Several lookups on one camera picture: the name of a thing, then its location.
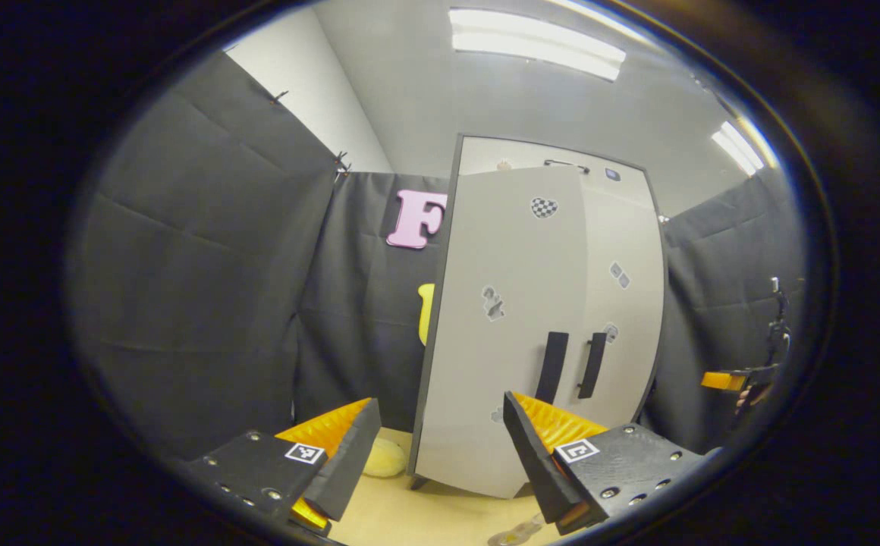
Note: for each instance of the white grey cabinet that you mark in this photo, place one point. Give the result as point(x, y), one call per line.
point(444, 227)

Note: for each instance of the pale yellow soft object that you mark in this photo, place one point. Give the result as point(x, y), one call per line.
point(384, 459)

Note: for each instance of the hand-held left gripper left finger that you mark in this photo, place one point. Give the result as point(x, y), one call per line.
point(353, 462)

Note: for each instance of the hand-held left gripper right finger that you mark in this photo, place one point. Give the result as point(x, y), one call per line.
point(531, 462)

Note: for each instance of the black backdrop cloth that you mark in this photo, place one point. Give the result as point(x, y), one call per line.
point(205, 303)

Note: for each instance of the white cabinet door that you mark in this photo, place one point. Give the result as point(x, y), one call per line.
point(630, 227)
point(516, 250)

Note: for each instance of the white cabinet drawer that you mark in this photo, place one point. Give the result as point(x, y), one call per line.
point(516, 155)

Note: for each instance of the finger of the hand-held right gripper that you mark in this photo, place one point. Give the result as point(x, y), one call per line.
point(719, 381)

